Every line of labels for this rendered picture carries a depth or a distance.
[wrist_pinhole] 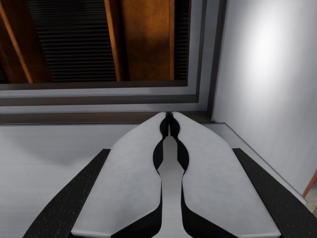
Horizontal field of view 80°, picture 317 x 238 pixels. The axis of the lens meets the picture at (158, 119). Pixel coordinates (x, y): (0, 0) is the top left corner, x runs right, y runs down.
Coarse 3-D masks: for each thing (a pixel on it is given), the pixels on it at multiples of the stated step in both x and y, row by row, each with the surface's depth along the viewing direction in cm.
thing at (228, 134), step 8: (224, 128) 14; (224, 136) 14; (232, 136) 14; (240, 136) 14; (232, 144) 14; (240, 144) 14; (248, 144) 14; (248, 152) 15; (256, 152) 15; (256, 160) 15; (264, 160) 15; (264, 168) 15; (272, 168) 15; (280, 176) 16
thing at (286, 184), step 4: (284, 184) 16; (288, 184) 16; (288, 188) 17; (292, 188) 17; (292, 192) 17; (296, 192) 17; (296, 196) 17; (300, 196) 17; (300, 200) 17; (304, 200) 17; (304, 204) 18
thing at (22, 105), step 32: (192, 0) 12; (224, 0) 10; (192, 32) 13; (192, 64) 14; (0, 96) 16; (32, 96) 16; (64, 96) 16; (96, 96) 16; (128, 96) 16; (160, 96) 16; (192, 96) 15
